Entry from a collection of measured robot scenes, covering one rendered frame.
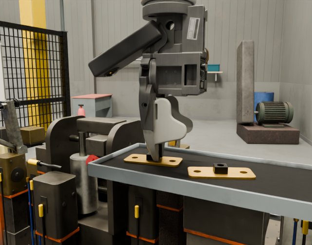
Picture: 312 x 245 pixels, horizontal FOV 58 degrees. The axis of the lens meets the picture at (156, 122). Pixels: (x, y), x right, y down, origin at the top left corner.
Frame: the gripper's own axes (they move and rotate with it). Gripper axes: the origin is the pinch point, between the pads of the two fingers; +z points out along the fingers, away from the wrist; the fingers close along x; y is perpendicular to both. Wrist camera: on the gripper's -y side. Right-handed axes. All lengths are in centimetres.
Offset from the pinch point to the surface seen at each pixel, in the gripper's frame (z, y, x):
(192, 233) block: 9.4, 7.1, -5.1
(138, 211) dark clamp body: 15.6, -6.4, 9.7
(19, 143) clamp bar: 9, -52, 28
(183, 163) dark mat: 1.8, 4.6, 0.3
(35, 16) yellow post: -43, -102, 97
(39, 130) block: 13, -73, 61
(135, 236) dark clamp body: 21.8, -7.6, 10.7
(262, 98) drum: 48, 49, 756
